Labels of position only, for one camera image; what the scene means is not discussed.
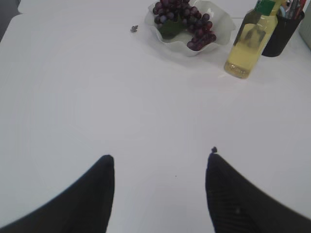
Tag small grey debris piece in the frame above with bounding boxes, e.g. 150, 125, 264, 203
130, 25, 138, 33

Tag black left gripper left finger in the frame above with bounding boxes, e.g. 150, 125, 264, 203
0, 155, 115, 233

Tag purple artificial grape bunch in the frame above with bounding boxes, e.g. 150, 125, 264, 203
152, 0, 217, 51

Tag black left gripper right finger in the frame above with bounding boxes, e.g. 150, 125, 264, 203
205, 147, 311, 233

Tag red glitter pen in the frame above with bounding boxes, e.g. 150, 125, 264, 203
292, 0, 306, 19

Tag black mesh pen holder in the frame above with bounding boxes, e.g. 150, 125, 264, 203
262, 11, 305, 57

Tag silver glitter pen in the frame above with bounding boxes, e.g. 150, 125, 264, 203
287, 0, 299, 19

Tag frosted wavy glass plate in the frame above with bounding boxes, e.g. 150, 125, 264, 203
144, 0, 236, 57

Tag yellow oil bottle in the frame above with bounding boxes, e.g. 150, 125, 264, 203
224, 0, 284, 79

